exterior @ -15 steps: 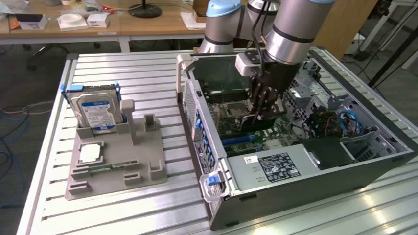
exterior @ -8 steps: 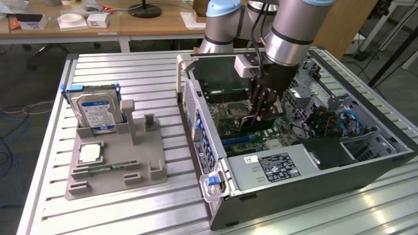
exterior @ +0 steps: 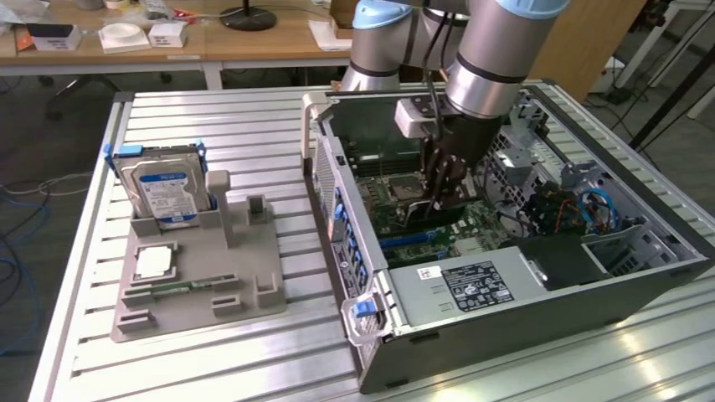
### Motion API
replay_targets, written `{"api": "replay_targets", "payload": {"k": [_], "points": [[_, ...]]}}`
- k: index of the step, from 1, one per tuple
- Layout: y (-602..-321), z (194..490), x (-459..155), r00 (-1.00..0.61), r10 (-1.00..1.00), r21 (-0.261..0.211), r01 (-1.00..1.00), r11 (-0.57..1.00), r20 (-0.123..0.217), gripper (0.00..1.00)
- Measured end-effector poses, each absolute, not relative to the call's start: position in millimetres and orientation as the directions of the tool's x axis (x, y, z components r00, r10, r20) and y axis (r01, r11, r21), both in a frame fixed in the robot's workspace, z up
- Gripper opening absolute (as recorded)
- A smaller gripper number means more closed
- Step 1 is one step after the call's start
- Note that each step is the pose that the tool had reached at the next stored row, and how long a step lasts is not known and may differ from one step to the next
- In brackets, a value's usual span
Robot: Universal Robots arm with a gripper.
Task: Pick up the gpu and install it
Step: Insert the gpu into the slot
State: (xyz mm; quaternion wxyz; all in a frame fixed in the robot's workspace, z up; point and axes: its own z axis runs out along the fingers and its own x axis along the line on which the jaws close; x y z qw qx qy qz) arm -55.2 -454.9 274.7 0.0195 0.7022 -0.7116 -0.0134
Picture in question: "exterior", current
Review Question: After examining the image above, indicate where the black graphics card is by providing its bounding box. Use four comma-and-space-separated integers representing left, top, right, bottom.
402, 199, 471, 230

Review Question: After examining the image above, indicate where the blue floor cable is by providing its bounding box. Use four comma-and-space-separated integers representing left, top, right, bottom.
0, 183, 47, 357

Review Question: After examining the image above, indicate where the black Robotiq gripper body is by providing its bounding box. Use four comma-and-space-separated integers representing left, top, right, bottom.
431, 112, 506, 167

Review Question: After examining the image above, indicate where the brown cardboard box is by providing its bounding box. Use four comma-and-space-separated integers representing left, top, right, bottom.
328, 0, 359, 29

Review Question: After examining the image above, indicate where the white table frame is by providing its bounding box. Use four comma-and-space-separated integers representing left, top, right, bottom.
642, 0, 715, 121

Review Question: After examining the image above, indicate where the black chair base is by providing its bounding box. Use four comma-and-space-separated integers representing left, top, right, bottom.
41, 75, 121, 121

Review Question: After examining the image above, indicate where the white labelled box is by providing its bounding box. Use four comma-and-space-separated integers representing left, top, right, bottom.
148, 21, 189, 48

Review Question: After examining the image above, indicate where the green motherboard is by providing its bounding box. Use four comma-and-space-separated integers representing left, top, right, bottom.
348, 146, 515, 269

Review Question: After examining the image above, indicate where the hard disk in blue caddy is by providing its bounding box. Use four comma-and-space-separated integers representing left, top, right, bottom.
103, 142, 209, 230

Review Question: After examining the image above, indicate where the grey parts rack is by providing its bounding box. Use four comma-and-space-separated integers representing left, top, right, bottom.
109, 169, 289, 343

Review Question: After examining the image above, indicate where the blue wire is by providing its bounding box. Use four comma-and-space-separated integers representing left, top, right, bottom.
578, 188, 620, 232

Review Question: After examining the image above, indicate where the wooden cabinet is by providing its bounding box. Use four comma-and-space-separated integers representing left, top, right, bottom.
524, 0, 650, 101

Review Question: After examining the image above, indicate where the black round lamp base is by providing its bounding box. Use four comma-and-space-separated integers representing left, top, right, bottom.
217, 0, 279, 31

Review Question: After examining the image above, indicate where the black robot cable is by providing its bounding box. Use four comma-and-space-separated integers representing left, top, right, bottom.
423, 8, 455, 142

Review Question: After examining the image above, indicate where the CPU socket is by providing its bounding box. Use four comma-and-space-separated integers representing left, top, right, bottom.
386, 174, 427, 205

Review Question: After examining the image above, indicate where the metal disk bay cage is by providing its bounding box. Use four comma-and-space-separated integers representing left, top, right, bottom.
483, 123, 567, 203

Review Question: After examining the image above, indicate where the white paper booklet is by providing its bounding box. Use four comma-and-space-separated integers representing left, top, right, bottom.
308, 19, 353, 52

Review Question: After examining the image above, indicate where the white box with round hollow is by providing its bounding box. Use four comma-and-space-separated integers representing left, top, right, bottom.
99, 23, 152, 54

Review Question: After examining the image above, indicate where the white box with black lid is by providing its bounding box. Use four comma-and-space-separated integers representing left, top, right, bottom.
25, 23, 83, 52

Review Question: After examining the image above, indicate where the open grey PC case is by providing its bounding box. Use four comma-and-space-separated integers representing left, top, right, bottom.
299, 78, 715, 395

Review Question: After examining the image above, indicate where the wooden desk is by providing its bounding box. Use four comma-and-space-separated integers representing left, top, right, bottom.
0, 0, 511, 91

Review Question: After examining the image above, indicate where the blue expansion slot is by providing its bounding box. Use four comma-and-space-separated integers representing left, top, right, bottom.
379, 228, 448, 250

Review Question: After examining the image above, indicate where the grey power supply unit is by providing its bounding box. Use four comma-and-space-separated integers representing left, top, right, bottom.
388, 246, 547, 330

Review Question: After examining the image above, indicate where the white floor cable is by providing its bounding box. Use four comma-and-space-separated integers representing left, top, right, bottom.
0, 171, 92, 198

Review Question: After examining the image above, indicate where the green RAM stick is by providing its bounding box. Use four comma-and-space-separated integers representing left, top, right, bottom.
151, 279, 224, 296

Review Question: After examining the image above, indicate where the silver CPU chip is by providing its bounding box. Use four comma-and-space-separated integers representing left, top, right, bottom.
135, 247, 173, 280

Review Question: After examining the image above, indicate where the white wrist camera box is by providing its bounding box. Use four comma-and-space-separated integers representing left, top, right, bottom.
395, 96, 448, 138

